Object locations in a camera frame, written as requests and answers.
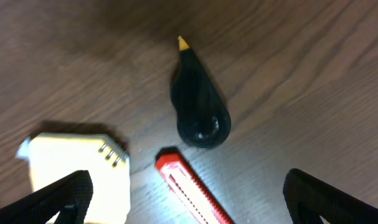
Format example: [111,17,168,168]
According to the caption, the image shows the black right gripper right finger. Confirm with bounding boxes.
[283,169,378,224]

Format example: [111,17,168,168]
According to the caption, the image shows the red utility knife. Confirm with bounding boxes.
[155,147,234,224]

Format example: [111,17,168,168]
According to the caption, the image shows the yellow sticky note pad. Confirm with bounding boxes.
[16,133,131,223]

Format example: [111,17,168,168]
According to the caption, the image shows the black teardrop tape measure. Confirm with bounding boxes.
[170,36,231,150]

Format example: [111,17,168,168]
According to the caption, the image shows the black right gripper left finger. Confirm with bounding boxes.
[0,170,93,224]

